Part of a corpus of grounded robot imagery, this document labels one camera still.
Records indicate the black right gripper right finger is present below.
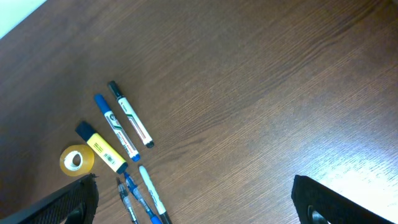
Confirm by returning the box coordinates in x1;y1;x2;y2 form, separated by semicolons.
291;175;392;224

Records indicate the white black permanent marker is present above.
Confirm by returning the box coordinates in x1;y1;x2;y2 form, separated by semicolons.
139;165;172;224

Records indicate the yellow tape roll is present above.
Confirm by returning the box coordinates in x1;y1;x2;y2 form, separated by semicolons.
60;144;95;177

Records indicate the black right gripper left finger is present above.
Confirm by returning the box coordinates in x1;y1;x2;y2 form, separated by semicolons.
1;174;99;224

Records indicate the black cap whiteboard marker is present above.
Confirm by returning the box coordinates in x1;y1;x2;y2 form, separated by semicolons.
108;81;155;149

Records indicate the black clear ballpoint pen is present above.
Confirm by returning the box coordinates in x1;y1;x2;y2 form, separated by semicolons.
116;177;139;224

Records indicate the blue cap whiteboard marker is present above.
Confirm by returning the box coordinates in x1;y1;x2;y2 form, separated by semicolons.
94;94;141;162

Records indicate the blue clear ballpoint pen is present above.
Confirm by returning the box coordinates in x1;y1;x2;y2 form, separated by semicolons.
123;172;162;224

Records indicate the yellow highlighter black cap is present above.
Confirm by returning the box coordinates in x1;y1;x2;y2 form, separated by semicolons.
75;121;128;175

